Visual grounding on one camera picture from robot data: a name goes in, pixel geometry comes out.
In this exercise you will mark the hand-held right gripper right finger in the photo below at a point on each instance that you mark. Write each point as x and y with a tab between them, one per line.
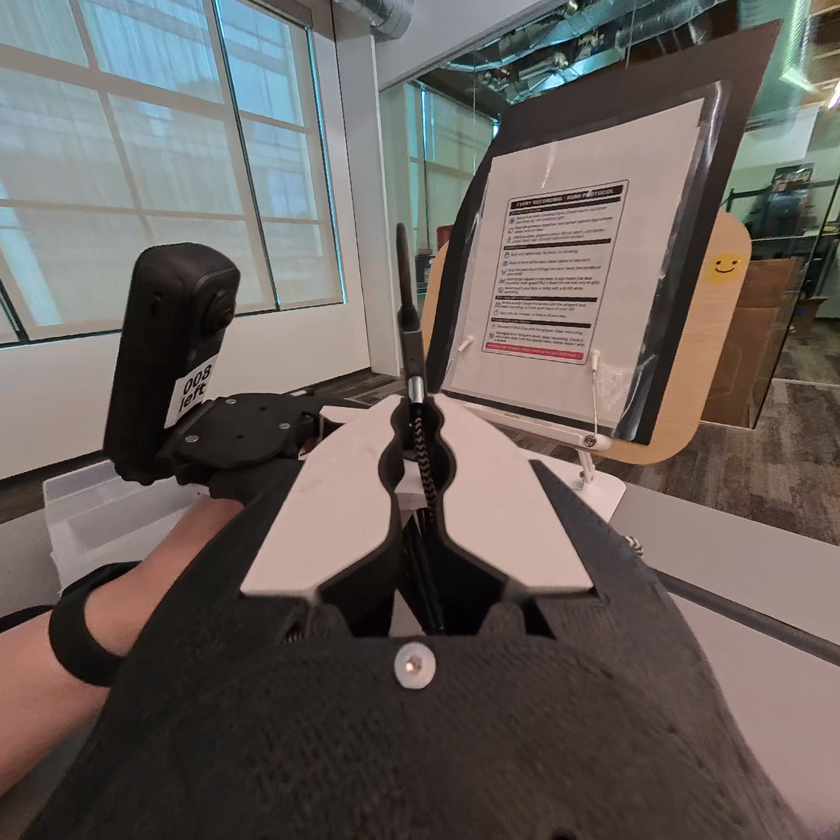
512	518

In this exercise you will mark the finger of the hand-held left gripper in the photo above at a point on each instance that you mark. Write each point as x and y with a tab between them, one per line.
344	420

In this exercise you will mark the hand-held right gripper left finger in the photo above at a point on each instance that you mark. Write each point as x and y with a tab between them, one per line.
315	518

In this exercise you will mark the grey usb hub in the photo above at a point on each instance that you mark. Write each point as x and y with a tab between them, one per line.
411	341

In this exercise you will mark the person's left hand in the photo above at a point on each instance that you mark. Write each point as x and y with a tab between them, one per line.
164	571

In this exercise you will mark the clear plastic container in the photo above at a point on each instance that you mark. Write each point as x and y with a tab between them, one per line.
98	518

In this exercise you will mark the cardboard box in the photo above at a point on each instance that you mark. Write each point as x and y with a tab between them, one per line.
754	341

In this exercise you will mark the yellow smiley sticker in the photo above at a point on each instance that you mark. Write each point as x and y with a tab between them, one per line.
724	268

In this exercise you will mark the printed instruction sheet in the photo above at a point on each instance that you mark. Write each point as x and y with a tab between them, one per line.
558	164

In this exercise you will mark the black metal shelf rack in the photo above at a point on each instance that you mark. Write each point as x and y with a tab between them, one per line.
787	190

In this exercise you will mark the instruction sheet on stand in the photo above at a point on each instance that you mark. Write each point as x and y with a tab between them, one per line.
623	85

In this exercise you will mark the silver air duct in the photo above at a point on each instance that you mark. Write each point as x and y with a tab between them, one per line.
380	12

